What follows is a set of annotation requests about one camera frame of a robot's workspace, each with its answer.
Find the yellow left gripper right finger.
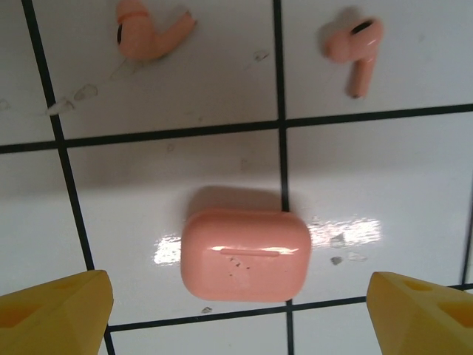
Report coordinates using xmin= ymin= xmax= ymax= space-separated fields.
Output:
xmin=365 ymin=271 xmax=473 ymax=355

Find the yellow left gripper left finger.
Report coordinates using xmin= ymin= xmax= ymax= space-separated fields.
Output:
xmin=0 ymin=269 xmax=114 ymax=355

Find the pink earbud charging case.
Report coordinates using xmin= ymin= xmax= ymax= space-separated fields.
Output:
xmin=180 ymin=207 xmax=312 ymax=303

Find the pink wireless earbud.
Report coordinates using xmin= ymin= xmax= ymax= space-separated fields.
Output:
xmin=320 ymin=16 xmax=385 ymax=99
xmin=115 ymin=0 xmax=197 ymax=60

